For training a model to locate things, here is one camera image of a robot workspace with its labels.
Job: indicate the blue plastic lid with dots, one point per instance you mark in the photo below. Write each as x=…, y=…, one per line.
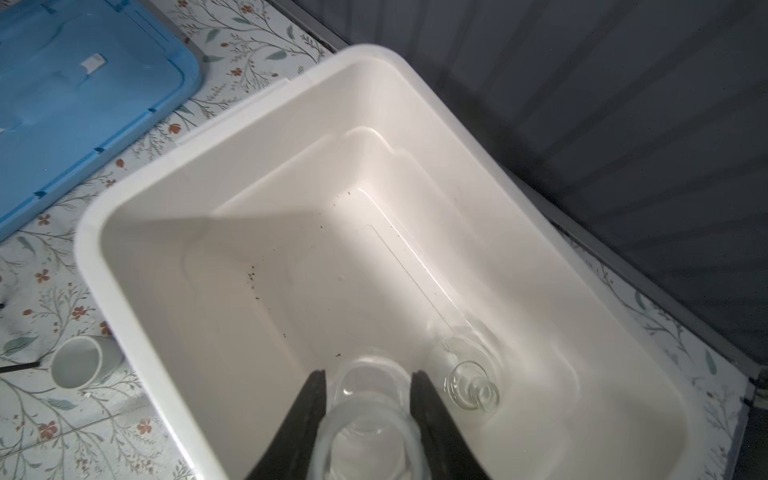
x=80, y=82

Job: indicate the clear glass beaker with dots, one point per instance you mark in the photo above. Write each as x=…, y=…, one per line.
x=368, y=431

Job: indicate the white plastic storage bin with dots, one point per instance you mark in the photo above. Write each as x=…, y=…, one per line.
x=348, y=209

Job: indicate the clear glass flask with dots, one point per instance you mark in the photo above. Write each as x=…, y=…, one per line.
x=466, y=371

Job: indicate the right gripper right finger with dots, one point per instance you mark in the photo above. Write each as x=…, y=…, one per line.
x=447, y=454

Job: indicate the small white crucible cup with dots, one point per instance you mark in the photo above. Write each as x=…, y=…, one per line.
x=83, y=361

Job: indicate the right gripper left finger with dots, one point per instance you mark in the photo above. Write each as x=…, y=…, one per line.
x=289, y=454

